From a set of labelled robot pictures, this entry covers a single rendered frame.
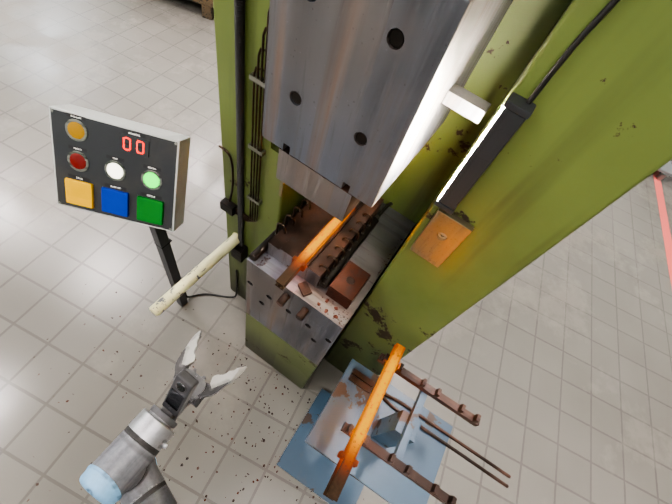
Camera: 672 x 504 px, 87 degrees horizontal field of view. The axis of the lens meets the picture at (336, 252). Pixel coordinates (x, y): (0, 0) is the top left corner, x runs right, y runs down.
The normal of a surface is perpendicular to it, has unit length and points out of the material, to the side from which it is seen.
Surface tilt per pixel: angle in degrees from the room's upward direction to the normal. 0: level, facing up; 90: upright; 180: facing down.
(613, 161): 90
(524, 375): 0
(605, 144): 90
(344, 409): 0
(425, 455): 0
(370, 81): 90
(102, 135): 60
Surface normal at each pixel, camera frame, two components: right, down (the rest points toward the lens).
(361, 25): -0.54, 0.64
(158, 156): -0.01, 0.44
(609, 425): 0.22, -0.52
